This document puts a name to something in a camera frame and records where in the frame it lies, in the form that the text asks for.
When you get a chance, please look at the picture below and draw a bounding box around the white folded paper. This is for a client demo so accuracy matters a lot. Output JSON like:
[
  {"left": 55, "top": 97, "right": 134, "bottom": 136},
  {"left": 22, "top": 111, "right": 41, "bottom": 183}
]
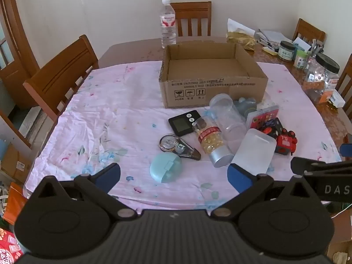
[{"left": 227, "top": 18, "right": 256, "bottom": 35}]

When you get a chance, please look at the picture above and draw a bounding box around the open cardboard carton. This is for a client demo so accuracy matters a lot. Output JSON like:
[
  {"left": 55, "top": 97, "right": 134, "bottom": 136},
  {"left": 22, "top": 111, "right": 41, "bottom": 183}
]
[{"left": 326, "top": 209, "right": 352, "bottom": 264}]

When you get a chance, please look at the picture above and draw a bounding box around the large clear black lid jar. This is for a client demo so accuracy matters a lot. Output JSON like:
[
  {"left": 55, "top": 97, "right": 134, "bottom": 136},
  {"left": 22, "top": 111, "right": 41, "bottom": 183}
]
[{"left": 302, "top": 53, "right": 341, "bottom": 103}]

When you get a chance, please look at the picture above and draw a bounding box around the capsule bottle with silver cap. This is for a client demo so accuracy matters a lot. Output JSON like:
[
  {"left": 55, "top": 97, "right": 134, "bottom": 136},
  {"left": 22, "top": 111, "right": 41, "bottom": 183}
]
[{"left": 192, "top": 115, "right": 234, "bottom": 168}]

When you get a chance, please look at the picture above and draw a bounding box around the pink floral table cloth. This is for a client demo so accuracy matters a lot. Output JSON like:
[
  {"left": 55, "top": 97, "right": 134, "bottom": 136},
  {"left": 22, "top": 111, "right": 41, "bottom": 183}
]
[{"left": 23, "top": 60, "right": 343, "bottom": 215}]

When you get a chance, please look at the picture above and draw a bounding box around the yellow plastic bag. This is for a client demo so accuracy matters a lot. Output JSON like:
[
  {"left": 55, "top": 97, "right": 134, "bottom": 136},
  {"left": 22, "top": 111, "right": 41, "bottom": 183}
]
[{"left": 226, "top": 30, "right": 257, "bottom": 50}]

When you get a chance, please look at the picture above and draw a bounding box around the black red toy cube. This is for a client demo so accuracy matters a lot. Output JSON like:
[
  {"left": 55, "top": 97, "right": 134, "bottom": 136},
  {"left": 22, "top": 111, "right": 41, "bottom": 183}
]
[{"left": 260, "top": 118, "right": 299, "bottom": 156}]

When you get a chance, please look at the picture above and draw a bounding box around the stack of papers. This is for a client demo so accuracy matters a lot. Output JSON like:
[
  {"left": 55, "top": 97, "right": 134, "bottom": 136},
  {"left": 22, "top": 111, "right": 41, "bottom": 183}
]
[{"left": 254, "top": 29, "right": 292, "bottom": 45}]

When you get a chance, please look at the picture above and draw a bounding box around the wooden door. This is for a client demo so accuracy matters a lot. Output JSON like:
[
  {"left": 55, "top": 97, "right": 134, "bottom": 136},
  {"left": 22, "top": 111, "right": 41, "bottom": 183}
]
[{"left": 0, "top": 0, "right": 40, "bottom": 108}]

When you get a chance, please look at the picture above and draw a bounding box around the light blue round case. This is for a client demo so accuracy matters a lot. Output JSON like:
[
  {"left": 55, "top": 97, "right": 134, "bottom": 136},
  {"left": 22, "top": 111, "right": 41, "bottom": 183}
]
[{"left": 150, "top": 153, "right": 182, "bottom": 184}]

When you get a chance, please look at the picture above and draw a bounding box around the clear plastic jar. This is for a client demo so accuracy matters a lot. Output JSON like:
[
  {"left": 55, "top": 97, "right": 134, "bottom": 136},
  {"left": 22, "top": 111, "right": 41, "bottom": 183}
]
[{"left": 209, "top": 93, "right": 248, "bottom": 154}]

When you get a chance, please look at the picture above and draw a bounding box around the pen holder with pens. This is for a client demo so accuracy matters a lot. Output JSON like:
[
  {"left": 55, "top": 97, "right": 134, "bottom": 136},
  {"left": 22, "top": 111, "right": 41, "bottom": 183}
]
[{"left": 302, "top": 39, "right": 325, "bottom": 73}]

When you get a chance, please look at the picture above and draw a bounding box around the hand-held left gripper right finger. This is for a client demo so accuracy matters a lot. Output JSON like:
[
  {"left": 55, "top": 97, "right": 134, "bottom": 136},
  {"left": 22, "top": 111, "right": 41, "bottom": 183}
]
[{"left": 210, "top": 163, "right": 317, "bottom": 222}]

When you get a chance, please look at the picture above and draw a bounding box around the frosted white plastic box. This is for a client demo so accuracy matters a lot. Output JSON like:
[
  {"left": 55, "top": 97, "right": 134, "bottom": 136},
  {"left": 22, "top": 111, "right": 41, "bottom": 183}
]
[{"left": 230, "top": 128, "right": 277, "bottom": 175}]

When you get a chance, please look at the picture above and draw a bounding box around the red snack bag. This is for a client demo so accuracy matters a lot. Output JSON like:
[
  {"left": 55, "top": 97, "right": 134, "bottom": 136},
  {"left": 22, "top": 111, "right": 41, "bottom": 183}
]
[{"left": 0, "top": 228, "right": 24, "bottom": 264}]

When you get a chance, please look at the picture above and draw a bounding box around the small white box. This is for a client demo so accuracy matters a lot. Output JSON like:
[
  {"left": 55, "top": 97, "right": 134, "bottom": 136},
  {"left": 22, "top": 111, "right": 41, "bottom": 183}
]
[{"left": 328, "top": 91, "right": 346, "bottom": 108}]

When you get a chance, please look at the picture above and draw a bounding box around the black digital timer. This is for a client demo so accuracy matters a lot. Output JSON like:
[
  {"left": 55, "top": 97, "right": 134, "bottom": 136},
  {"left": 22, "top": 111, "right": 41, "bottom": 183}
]
[{"left": 168, "top": 110, "right": 204, "bottom": 136}]

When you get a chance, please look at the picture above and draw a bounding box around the correction tape dispenser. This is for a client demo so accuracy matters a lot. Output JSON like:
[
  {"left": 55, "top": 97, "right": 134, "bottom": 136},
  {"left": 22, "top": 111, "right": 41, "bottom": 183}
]
[{"left": 159, "top": 134, "right": 202, "bottom": 160}]

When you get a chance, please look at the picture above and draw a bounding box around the brown cardboard box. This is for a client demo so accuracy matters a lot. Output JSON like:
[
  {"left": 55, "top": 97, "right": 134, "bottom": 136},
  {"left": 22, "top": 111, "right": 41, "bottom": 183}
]
[{"left": 159, "top": 42, "right": 268, "bottom": 109}]

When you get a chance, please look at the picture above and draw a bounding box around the red card pack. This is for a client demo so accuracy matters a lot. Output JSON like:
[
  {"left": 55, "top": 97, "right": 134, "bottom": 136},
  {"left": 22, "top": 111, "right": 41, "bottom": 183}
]
[{"left": 246, "top": 106, "right": 280, "bottom": 130}]

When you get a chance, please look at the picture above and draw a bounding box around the floor cardboard box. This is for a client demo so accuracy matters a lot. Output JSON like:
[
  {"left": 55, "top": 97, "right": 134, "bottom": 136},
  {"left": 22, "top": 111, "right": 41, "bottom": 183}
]
[{"left": 0, "top": 143, "right": 32, "bottom": 182}]

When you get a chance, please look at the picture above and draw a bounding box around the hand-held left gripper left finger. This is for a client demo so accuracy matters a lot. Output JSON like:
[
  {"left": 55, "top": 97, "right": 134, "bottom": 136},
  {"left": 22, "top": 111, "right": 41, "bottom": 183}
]
[{"left": 36, "top": 163, "right": 137, "bottom": 222}]

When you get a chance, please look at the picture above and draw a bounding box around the dark lid glass jar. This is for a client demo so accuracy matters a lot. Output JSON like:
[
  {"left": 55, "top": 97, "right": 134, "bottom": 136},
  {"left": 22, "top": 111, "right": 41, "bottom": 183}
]
[{"left": 278, "top": 41, "right": 296, "bottom": 61}]

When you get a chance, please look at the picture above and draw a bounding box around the clear plastic water bottle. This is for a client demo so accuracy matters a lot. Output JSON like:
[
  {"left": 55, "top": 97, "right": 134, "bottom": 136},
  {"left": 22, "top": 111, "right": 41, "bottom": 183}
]
[{"left": 160, "top": 0, "right": 177, "bottom": 48}]

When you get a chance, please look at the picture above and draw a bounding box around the orange bag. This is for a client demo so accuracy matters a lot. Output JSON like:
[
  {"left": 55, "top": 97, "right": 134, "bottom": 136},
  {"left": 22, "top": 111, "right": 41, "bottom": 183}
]
[{"left": 3, "top": 183, "right": 28, "bottom": 224}]

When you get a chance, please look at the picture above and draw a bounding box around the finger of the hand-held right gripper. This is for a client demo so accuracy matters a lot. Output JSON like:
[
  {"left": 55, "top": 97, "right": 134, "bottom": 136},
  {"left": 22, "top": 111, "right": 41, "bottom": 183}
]
[
  {"left": 339, "top": 133, "right": 352, "bottom": 161},
  {"left": 291, "top": 157, "right": 352, "bottom": 176}
]

